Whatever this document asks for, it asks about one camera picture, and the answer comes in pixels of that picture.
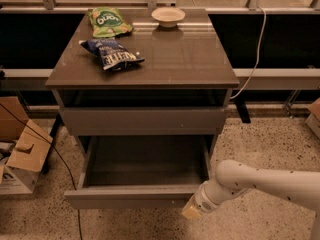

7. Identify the white ceramic bowl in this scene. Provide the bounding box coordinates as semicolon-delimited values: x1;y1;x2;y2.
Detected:
151;7;185;28

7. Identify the grey drawer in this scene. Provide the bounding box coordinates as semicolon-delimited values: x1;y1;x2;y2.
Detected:
60;108;226;136
64;135;212;209

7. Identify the open cardboard box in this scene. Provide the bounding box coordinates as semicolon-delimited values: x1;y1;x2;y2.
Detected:
0;96;53;195

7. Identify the black floor cable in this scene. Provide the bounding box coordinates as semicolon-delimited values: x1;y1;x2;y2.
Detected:
0;102;84;240

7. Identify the cardboard box at right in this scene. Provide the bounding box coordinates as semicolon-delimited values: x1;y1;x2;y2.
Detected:
306;98;320;139

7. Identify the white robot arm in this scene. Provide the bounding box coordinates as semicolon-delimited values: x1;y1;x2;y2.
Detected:
182;160;320;240

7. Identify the white power cable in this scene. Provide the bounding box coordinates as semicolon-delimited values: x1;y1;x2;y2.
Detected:
229;7;268;101

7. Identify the blue Kettle chip bag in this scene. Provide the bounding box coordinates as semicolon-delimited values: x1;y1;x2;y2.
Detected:
79;38;144;71

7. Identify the closed grey top drawer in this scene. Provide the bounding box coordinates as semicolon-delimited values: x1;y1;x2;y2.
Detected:
60;108;226;136

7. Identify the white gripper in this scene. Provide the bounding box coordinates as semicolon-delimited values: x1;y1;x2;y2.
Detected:
182;180;223;219

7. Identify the green chip bag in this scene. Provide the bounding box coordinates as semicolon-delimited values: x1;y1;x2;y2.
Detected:
88;7;133;38

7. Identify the grey drawer cabinet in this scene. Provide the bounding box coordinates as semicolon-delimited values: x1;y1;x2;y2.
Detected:
45;7;240;158

